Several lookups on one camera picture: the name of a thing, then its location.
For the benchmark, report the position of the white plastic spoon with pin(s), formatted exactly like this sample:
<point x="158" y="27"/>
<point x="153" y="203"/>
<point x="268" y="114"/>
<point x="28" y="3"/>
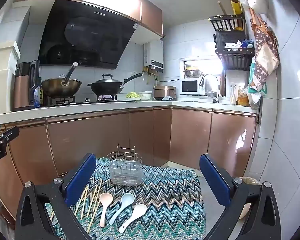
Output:
<point x="138" y="211"/>

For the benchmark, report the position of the black wok lid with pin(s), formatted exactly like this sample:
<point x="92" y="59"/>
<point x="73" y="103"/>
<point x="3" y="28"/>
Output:
<point x="106" y="80"/>

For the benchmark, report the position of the brass water heater pipes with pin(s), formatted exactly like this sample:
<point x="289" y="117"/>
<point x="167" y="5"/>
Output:
<point x="151" y="71"/>

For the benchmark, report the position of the window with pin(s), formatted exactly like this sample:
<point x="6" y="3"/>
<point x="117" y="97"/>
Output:
<point x="210" y="66"/>

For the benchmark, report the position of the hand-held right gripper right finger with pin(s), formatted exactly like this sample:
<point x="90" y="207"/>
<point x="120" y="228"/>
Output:
<point x="215" y="180"/>

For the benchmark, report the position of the green and white bag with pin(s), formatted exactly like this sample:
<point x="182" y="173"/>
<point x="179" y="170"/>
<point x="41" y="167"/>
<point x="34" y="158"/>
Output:
<point x="255" y="92"/>

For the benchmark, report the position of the copper lower cabinet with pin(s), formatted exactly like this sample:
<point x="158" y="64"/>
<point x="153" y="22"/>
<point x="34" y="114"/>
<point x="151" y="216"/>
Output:
<point x="90" y="140"/>

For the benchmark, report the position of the cream rice dispenser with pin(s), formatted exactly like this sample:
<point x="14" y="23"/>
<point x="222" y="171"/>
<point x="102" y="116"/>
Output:
<point x="2" y="80"/>

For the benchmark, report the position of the black gas stove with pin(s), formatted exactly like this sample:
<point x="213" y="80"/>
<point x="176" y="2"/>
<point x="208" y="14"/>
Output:
<point x="85" y="102"/>

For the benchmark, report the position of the copper rice cooker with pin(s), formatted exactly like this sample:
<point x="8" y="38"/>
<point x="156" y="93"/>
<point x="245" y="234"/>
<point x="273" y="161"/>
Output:
<point x="165" y="92"/>

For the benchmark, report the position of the white kitchen countertop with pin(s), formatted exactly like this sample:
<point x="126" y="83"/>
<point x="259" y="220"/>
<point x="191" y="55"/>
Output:
<point x="90" y="106"/>

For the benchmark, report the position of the wooden rolling pin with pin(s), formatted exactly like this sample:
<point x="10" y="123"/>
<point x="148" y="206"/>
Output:
<point x="222" y="7"/>

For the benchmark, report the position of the blue cloth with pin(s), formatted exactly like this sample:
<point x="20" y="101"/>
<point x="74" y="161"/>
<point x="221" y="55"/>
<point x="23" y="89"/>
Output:
<point x="247" y="43"/>

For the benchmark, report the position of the grey rag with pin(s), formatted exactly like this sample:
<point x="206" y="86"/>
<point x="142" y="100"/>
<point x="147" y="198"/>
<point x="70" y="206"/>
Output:
<point x="168" y="98"/>

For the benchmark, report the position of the brown wooden board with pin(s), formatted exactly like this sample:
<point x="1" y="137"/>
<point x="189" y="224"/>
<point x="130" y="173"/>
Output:
<point x="223" y="83"/>

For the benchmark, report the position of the steel kitchen faucet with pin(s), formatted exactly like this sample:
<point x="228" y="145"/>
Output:
<point x="210" y="75"/>

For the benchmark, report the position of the white water heater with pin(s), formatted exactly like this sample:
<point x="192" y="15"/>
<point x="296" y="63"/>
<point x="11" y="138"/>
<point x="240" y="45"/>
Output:
<point x="155" y="52"/>

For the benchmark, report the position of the bronze wok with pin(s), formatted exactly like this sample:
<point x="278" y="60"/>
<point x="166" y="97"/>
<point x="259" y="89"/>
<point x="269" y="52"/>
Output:
<point x="60" y="88"/>

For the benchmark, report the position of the white crumpled cloth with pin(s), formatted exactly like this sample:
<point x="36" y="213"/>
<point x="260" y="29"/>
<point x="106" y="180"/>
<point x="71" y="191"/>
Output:
<point x="231" y="45"/>

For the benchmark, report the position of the white bowl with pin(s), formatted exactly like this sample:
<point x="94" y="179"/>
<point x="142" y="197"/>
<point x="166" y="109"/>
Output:
<point x="146" y="95"/>

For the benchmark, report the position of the glass pot with yellow lid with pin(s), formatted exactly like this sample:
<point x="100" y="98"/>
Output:
<point x="192" y="72"/>

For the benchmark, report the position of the plate of chopped greens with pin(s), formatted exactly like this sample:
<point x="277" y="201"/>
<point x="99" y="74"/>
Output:
<point x="133" y="95"/>

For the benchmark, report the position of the brown floral apron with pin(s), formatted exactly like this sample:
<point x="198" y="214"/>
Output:
<point x="265" y="52"/>

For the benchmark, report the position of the light blue plastic spoon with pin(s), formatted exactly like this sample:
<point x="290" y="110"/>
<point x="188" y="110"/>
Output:
<point x="127" y="200"/>

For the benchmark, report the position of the pink plastic spoon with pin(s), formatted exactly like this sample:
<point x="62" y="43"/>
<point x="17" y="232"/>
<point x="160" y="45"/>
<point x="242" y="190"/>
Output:
<point x="105" y="200"/>

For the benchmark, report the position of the orange liquid bottle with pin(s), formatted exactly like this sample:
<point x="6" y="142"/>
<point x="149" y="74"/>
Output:
<point x="243" y="98"/>

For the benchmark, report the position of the bunch of wooden chopsticks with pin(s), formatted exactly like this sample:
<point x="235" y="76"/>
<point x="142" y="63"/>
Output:
<point x="93" y="210"/>

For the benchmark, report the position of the black wok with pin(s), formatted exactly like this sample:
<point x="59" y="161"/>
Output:
<point x="102" y="88"/>

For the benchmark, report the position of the dark sauce bottle blue label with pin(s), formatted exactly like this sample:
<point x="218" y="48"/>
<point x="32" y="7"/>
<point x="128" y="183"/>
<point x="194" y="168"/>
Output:
<point x="38" y="97"/>

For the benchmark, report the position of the black wall rack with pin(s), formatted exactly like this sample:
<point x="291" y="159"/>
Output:
<point x="236" y="60"/>

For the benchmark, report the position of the copper electric kettle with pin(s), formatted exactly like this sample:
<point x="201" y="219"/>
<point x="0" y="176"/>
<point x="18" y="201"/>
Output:
<point x="22" y="87"/>

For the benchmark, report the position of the zigzag patterned cloth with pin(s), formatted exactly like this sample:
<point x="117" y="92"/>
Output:
<point x="160" y="205"/>

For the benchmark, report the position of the black range hood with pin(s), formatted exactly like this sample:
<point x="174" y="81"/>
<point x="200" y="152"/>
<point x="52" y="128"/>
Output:
<point x="90" y="30"/>

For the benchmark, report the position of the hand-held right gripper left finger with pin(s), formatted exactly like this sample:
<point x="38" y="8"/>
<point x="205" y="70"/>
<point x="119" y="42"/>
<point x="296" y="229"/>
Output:
<point x="81" y="180"/>

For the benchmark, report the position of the yellow roll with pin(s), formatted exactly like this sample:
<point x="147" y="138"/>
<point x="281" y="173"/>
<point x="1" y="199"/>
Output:
<point x="236" y="6"/>

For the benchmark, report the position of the white microwave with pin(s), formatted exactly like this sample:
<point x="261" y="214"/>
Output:
<point x="190" y="86"/>

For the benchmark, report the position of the clear spray bottle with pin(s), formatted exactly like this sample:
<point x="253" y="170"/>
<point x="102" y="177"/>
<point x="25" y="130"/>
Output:
<point x="233" y="97"/>

